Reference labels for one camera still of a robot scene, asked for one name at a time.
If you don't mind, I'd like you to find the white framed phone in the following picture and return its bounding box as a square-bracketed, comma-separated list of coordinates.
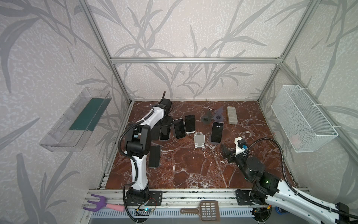
[159, 126, 171, 141]

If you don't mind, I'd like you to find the black phone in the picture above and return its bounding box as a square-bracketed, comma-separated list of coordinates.
[151, 124, 160, 141]
[185, 115, 196, 134]
[148, 145, 161, 168]
[173, 119, 186, 139]

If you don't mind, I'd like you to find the dark grey round phone stand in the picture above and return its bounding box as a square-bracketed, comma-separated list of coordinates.
[213, 107, 224, 122]

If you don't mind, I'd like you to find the grey angled phone stand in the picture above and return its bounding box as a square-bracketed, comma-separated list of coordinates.
[200, 110, 213, 125]

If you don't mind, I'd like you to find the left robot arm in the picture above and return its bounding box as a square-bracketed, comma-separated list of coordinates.
[118, 97, 173, 205]

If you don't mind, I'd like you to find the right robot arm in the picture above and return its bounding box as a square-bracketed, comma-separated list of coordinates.
[221, 137, 358, 224]

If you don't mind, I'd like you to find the purple edged phone right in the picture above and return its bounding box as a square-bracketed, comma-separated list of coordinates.
[210, 122, 224, 144]

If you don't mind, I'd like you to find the white phone stand centre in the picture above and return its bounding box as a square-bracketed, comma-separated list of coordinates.
[194, 133, 205, 148]

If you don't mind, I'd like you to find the grey rectangular block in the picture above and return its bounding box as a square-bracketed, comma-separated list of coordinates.
[227, 106, 238, 125]

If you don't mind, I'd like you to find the brown plastic spatula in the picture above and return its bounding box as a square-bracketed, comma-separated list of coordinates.
[180, 200, 220, 222]

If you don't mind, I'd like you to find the blue black device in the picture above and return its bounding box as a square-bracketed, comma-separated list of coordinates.
[275, 207, 287, 215]

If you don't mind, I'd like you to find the green circuit board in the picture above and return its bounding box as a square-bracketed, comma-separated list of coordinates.
[136, 208, 155, 216]

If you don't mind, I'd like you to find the purple pink toy rake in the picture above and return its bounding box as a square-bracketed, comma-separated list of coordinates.
[83, 194, 125, 212]

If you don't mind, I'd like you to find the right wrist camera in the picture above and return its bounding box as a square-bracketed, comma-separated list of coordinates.
[234, 137, 248, 156]

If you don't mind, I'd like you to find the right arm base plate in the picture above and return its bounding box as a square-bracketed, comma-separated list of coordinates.
[235, 189, 253, 205]

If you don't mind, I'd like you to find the white wire mesh basket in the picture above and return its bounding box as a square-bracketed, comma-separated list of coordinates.
[271, 85, 338, 153]

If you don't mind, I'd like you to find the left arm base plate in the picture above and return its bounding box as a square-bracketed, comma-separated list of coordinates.
[125, 190, 163, 206]

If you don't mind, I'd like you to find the clear plastic wall shelf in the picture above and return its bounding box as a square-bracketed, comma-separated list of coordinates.
[40, 87, 112, 152]

